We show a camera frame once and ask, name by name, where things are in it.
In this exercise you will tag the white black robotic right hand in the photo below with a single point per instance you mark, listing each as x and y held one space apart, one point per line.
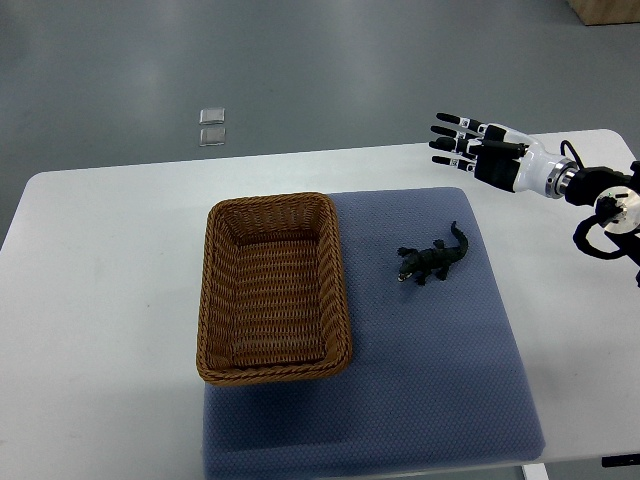
500 156

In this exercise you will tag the dark toy crocodile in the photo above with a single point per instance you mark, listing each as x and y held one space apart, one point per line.
419 264

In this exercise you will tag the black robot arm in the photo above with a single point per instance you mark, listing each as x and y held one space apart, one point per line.
615 199

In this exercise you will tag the brown wicker basket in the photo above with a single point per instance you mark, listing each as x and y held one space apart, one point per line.
273 304

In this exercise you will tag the wooden box corner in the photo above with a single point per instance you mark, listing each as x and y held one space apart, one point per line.
606 12

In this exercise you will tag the blue grey fabric mat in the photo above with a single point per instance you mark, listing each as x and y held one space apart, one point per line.
435 381

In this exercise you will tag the upper floor socket plate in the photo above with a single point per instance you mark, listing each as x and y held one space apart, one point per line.
212 115

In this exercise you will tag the white table leg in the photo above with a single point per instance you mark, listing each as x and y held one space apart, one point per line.
535 471

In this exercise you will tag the black table control box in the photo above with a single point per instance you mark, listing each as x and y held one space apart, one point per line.
620 461

